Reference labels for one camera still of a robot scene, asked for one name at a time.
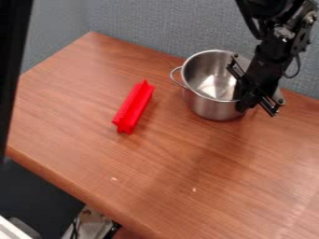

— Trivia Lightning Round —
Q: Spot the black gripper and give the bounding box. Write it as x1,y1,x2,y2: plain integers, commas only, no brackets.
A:
227,53,286,117

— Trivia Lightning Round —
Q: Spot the stainless steel pot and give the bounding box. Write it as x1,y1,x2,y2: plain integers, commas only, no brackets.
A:
170,49,246,121

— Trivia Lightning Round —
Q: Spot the red block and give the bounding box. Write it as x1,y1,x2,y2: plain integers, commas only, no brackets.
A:
112,80,155,134

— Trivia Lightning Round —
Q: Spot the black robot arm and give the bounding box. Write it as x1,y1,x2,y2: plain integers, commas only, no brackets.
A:
227,0,319,117

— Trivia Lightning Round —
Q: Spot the white object at corner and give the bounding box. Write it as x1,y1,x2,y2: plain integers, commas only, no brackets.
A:
0,216,32,239

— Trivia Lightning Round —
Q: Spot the black vertical foreground bar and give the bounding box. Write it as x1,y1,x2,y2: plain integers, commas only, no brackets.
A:
0,0,33,163

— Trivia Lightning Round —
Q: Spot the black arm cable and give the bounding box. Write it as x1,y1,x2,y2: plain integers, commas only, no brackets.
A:
283,54,302,80

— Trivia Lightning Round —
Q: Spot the white table leg frame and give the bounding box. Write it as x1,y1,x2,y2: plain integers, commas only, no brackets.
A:
61,205,122,239

